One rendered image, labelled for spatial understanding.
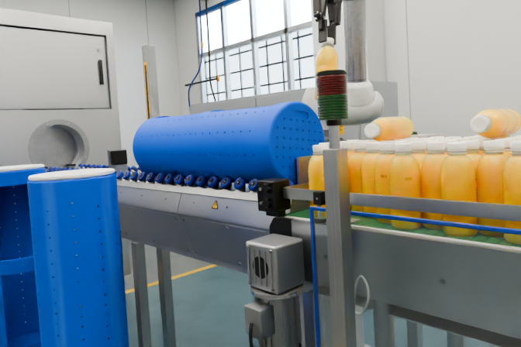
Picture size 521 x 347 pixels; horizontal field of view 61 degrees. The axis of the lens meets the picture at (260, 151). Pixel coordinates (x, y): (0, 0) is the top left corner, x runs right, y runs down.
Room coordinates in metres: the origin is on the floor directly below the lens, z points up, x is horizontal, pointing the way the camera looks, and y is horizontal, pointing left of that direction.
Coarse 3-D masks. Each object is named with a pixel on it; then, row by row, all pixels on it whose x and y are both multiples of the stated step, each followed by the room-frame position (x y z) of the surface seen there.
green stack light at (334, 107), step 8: (320, 96) 0.90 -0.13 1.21; (328, 96) 0.89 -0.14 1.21; (336, 96) 0.88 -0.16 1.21; (344, 96) 0.89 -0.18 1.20; (320, 104) 0.90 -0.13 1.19; (328, 104) 0.89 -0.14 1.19; (336, 104) 0.89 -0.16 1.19; (344, 104) 0.89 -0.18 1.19; (320, 112) 0.90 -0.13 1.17; (328, 112) 0.89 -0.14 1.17; (336, 112) 0.89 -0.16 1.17; (344, 112) 0.89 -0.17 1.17; (320, 120) 0.92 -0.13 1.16
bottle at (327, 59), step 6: (324, 48) 1.39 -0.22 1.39; (330, 48) 1.38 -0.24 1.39; (318, 54) 1.40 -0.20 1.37; (324, 54) 1.38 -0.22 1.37; (330, 54) 1.37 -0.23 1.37; (336, 54) 1.39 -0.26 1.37; (318, 60) 1.39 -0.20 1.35; (324, 60) 1.37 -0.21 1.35; (330, 60) 1.37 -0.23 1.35; (336, 60) 1.38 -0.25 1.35; (318, 66) 1.39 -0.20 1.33; (324, 66) 1.37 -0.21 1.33; (330, 66) 1.37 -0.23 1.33; (336, 66) 1.38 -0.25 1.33
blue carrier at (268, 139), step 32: (160, 128) 1.86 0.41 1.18; (192, 128) 1.68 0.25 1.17; (224, 128) 1.54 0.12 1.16; (256, 128) 1.42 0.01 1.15; (288, 128) 1.43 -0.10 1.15; (320, 128) 1.54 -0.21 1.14; (160, 160) 1.84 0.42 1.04; (192, 160) 1.67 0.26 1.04; (224, 160) 1.53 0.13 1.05; (256, 160) 1.42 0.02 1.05; (288, 160) 1.42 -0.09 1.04
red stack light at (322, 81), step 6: (318, 78) 0.90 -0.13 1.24; (324, 78) 0.89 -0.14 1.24; (330, 78) 0.89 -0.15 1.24; (336, 78) 0.89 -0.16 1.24; (342, 78) 0.89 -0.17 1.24; (318, 84) 0.90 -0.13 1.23; (324, 84) 0.89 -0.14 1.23; (330, 84) 0.89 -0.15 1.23; (336, 84) 0.89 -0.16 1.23; (342, 84) 0.89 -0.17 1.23; (318, 90) 0.91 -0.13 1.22; (324, 90) 0.89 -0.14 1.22; (330, 90) 0.89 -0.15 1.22; (336, 90) 0.89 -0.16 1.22; (342, 90) 0.89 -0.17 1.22; (318, 96) 0.92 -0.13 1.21
